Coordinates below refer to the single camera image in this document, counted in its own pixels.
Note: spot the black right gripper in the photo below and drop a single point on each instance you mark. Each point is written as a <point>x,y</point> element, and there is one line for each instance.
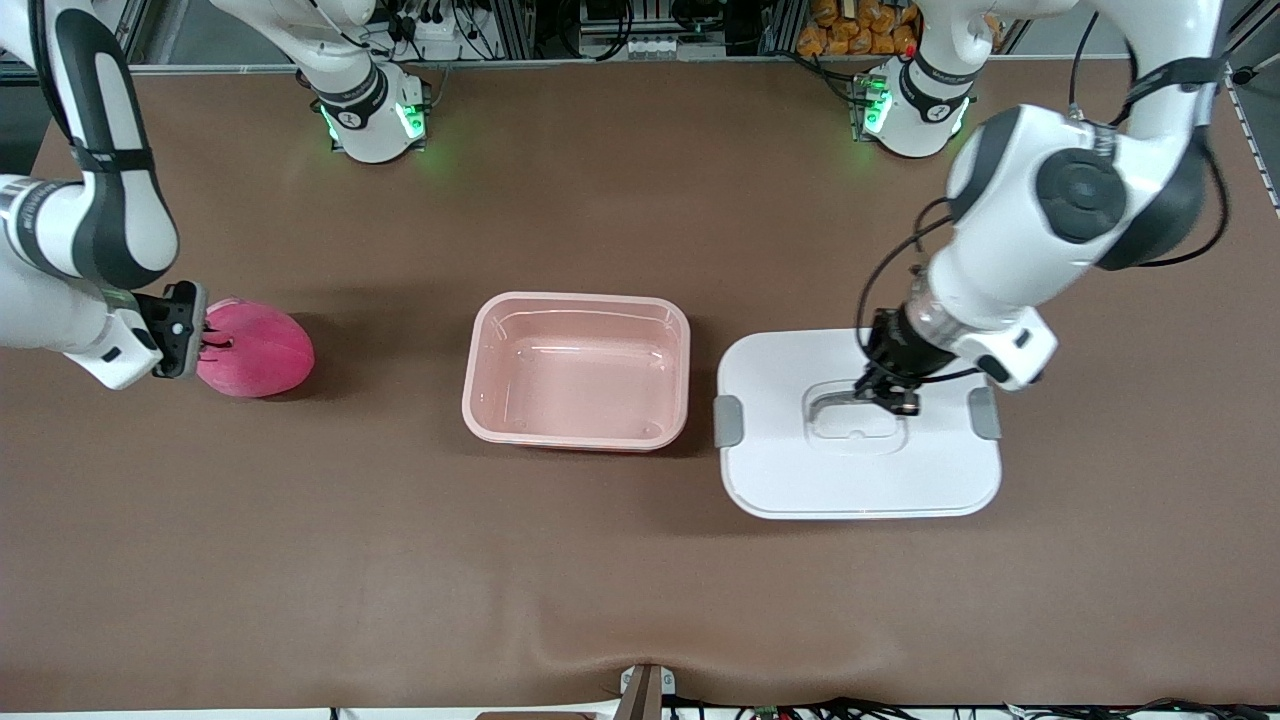
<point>212,343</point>

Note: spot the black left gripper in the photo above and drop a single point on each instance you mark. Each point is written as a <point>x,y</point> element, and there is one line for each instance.
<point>893,350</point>

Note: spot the pink plush toy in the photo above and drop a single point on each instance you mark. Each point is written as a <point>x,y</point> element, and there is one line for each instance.
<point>260,350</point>

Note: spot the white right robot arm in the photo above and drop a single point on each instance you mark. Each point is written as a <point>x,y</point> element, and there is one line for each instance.
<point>365,130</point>

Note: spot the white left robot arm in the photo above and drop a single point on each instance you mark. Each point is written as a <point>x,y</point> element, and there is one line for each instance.
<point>1000,200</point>

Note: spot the pink plastic box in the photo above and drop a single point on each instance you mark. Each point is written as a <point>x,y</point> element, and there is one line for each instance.
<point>580,380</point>

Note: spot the orange snack packets bag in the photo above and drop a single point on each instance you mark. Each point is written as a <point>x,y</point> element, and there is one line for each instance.
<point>850,30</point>

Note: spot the brown table mat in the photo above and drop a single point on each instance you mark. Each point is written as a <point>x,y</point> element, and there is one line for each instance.
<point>500,580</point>

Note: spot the white power strip black plugs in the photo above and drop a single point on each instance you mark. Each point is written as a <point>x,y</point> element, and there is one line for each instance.
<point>435,45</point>

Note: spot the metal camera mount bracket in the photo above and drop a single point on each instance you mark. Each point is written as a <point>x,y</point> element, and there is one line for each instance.
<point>645,695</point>

